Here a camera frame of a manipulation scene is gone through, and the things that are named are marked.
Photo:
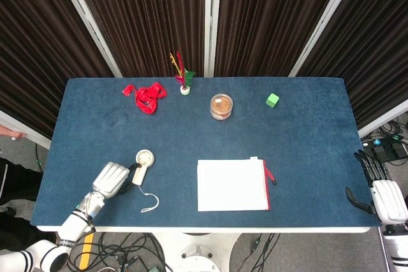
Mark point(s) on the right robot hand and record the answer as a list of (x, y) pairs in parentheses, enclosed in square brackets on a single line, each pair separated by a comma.
[(384, 200)]

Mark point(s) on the white table pedestal base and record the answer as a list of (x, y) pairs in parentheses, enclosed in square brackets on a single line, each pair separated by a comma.
[(199, 251)]

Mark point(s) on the round clear container brown contents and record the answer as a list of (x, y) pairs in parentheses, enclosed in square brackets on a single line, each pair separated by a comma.
[(221, 106)]

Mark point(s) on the feather shuttlecock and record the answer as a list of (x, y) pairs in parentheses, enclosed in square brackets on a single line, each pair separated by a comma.
[(183, 76)]

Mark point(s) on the white zipper pouch red trim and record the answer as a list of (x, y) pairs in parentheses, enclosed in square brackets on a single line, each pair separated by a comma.
[(234, 184)]

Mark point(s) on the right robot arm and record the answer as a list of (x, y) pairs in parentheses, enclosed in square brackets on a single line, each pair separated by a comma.
[(395, 246)]

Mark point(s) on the green cube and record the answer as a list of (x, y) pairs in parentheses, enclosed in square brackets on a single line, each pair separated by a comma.
[(272, 100)]

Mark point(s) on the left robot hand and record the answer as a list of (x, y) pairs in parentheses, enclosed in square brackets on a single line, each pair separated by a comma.
[(112, 178)]

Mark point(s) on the yellow floor tape strip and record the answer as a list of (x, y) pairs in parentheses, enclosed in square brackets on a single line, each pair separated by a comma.
[(85, 253)]

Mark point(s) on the black power strip with adapters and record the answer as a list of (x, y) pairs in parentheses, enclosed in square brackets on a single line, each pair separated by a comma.
[(387, 149)]

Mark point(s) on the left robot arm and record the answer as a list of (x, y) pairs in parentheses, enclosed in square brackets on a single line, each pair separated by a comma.
[(63, 230)]

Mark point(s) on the white handheld fan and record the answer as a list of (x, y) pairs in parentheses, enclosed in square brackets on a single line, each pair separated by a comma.
[(142, 170)]

